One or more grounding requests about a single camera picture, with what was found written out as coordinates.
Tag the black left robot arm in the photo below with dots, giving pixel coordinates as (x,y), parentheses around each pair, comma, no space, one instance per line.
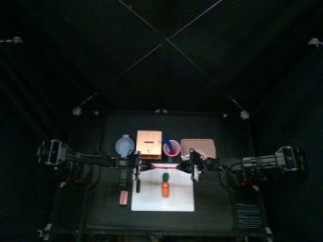
(81,156)

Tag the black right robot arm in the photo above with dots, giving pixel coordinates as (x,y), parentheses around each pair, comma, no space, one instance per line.
(264,161)

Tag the orange toy carrot green top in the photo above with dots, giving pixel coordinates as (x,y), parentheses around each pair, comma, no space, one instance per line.
(166,186)

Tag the pink tray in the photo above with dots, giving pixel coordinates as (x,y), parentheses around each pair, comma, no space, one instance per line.
(202,146)

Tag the pale blue round plate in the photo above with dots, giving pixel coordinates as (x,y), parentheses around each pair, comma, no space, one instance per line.
(125,146)

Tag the light wooden box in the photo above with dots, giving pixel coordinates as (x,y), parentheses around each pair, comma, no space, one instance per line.
(149,143)

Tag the blue utensil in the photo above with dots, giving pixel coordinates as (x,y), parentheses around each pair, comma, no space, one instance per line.
(168,142)

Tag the white cutting board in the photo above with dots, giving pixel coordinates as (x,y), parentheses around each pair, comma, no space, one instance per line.
(169,198)

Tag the red rectangular toy block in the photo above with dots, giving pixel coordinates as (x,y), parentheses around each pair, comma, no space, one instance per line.
(123,198)

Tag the white printed label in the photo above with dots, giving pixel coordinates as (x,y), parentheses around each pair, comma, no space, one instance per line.
(249,216)

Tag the silver frame clamp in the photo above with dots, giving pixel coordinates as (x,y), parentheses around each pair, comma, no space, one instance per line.
(314,41)
(245,114)
(77,110)
(161,111)

